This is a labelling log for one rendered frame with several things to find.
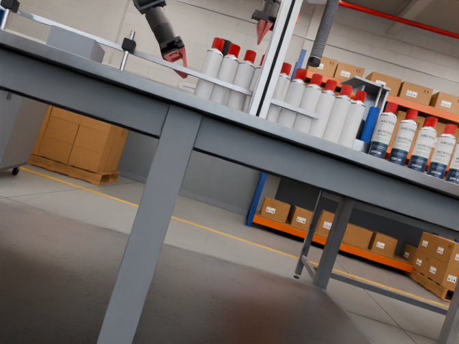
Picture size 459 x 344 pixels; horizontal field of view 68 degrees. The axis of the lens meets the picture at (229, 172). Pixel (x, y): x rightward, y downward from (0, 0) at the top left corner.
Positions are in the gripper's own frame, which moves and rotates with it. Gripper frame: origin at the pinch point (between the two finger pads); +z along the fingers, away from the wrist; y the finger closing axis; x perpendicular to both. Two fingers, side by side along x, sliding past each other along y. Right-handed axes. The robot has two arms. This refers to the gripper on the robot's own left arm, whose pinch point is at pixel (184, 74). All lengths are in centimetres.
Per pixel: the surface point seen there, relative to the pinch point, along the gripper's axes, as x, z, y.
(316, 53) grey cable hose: -34.6, 12.1, -10.3
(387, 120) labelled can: -52, 40, 0
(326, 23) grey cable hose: -40.7, 6.0, -10.6
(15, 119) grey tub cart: 116, -64, 185
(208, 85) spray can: -4.9, 6.0, -1.0
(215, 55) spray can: -10.5, -0.9, -1.4
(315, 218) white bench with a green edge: -61, 113, 163
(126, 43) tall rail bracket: 10.9, -11.1, -10.2
